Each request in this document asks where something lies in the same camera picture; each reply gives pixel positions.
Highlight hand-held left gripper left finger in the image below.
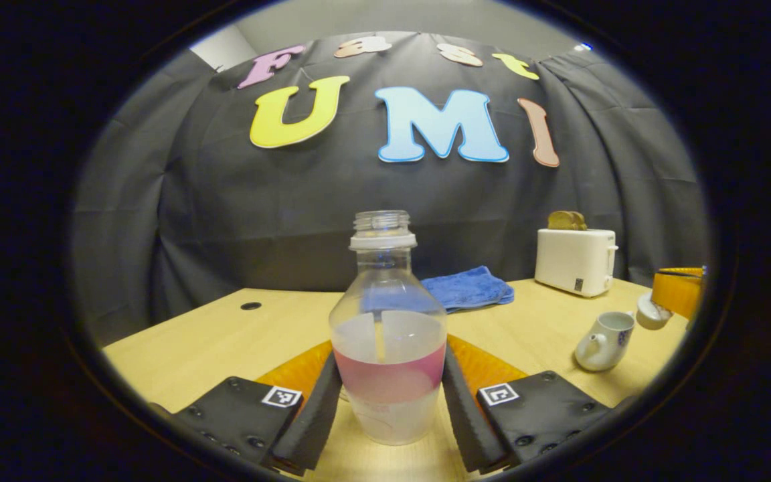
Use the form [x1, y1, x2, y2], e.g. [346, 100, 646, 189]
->
[151, 340, 344, 477]

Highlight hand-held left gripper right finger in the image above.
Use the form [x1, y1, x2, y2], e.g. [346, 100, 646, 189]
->
[442, 335, 637, 475]

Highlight clear plastic water bottle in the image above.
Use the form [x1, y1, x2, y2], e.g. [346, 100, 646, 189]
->
[329, 210, 448, 446]

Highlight white blue-flowered teacup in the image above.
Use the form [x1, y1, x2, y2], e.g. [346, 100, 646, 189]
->
[574, 311, 636, 372]

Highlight white toaster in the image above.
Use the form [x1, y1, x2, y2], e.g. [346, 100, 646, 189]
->
[535, 228, 619, 298]

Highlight brown bread slices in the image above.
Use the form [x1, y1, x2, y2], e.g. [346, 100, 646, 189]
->
[547, 211, 588, 231]

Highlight blue folded towel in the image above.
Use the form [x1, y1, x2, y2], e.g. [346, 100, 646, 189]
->
[420, 266, 515, 313]

